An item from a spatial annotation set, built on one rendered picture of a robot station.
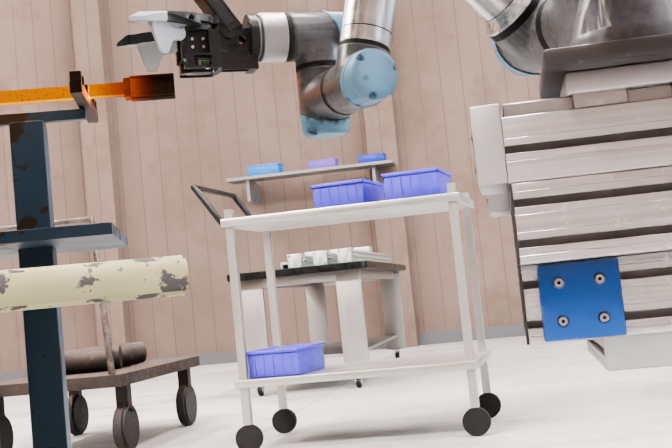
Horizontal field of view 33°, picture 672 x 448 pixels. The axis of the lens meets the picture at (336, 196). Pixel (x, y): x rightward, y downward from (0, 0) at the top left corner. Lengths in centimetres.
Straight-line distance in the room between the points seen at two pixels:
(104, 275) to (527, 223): 46
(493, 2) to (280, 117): 1013
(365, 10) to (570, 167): 48
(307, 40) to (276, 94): 1032
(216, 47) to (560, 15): 55
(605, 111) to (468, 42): 1061
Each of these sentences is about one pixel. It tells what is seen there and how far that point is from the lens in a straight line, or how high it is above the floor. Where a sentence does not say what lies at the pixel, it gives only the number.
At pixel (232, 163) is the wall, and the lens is 1204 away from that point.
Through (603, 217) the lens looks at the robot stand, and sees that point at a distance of 125.
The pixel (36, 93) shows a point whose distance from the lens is 214.
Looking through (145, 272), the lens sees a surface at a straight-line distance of 125.
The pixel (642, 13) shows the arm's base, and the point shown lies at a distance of 128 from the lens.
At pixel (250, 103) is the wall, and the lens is 1207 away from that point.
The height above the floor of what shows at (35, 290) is 62.
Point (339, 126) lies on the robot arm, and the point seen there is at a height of 83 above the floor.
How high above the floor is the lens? 58
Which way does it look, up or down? 5 degrees up
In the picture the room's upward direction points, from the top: 6 degrees counter-clockwise
